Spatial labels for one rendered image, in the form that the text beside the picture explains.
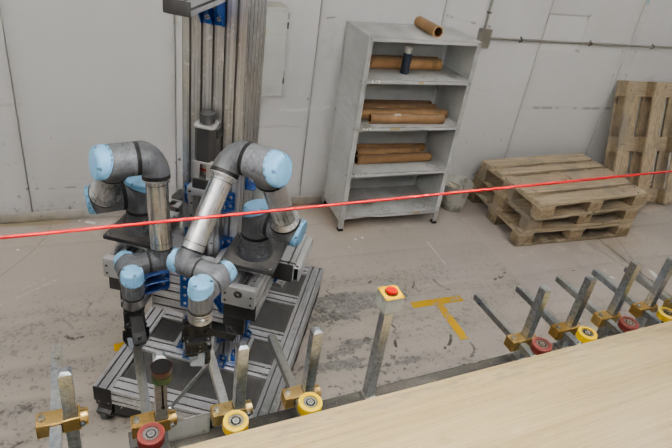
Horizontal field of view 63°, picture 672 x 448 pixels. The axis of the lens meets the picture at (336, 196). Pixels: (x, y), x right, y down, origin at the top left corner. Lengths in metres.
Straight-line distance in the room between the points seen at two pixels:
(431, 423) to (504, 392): 0.33
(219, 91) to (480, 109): 3.24
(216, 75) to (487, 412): 1.55
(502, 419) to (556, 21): 3.78
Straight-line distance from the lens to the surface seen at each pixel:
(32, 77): 4.09
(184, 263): 1.82
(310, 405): 1.94
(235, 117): 2.22
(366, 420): 1.94
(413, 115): 4.25
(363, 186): 4.83
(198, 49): 2.19
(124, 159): 1.91
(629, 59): 5.95
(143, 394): 2.03
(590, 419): 2.25
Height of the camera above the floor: 2.39
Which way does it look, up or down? 29 degrees down
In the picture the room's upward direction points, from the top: 9 degrees clockwise
